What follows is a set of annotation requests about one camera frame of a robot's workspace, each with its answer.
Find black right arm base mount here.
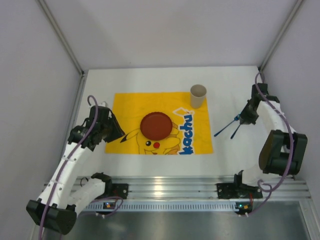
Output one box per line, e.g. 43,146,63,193
216,182,263,200

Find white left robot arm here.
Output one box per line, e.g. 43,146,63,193
26,102,125,235

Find left vertical frame post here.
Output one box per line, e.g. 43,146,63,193
37,0,85,76

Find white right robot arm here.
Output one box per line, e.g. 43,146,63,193
235,83,308,186

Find red-brown round plate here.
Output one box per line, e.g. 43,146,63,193
140,112,173,141

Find perforated cable duct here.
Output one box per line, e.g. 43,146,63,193
82,201,253,212

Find beige paper cup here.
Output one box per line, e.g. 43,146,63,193
190,84,207,109

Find blue metal fork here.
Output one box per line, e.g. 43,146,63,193
230,124,241,140

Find blue metal spoon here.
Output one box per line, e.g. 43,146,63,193
213,114,240,137

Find vertical frame post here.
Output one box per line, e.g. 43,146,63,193
37,0,85,76
258,0,306,72

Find yellow Pikachu placemat cloth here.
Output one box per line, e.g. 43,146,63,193
105,92,214,156

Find right vertical frame post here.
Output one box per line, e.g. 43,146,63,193
258,0,306,72

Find aluminium frame rail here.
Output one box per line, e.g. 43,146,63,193
39,176,312,201

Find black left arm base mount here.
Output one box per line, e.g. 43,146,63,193
109,183,129,200

